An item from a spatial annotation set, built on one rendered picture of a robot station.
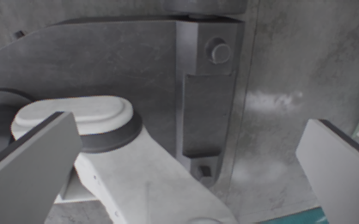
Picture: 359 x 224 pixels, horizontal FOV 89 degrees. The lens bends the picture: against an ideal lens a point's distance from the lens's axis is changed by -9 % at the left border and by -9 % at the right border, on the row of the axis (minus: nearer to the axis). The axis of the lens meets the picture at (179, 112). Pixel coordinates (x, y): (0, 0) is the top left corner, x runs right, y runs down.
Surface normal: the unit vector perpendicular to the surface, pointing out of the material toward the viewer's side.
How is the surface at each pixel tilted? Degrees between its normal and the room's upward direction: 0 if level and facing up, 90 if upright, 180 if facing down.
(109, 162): 90
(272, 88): 0
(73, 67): 0
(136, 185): 90
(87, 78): 0
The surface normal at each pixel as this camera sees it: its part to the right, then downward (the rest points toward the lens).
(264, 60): 0.16, 0.51
